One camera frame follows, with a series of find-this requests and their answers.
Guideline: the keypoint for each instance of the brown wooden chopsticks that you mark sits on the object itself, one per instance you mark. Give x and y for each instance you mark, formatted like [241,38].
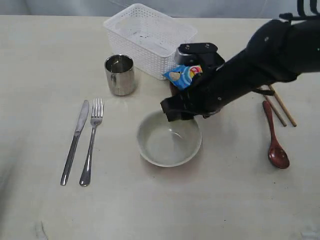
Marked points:
[266,93]

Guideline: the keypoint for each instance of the blue snack bag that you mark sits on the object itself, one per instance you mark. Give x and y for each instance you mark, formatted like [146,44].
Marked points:
[181,76]

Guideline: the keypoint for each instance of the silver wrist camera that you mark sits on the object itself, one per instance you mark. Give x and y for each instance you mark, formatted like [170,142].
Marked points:
[195,53]

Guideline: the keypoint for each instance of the brown round plate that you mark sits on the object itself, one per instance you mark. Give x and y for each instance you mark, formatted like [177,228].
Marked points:
[173,89]

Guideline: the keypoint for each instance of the white perforated plastic basket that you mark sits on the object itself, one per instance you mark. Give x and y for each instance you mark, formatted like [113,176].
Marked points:
[149,37]

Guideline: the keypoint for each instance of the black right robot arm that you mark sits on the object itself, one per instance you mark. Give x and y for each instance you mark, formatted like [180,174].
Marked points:
[279,51]

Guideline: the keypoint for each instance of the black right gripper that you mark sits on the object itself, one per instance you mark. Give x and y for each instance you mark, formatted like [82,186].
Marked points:
[215,91]

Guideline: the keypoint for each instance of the reddish brown wooden spoon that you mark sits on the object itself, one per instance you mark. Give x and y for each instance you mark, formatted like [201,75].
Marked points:
[276,154]

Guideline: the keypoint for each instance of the stainless steel knife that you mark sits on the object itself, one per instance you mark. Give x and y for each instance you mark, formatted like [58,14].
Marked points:
[71,154]

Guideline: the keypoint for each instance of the stainless steel fork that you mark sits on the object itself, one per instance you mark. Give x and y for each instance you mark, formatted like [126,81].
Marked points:
[95,120]

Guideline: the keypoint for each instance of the stainless steel cup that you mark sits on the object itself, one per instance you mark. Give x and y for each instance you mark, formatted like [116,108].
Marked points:
[120,74]

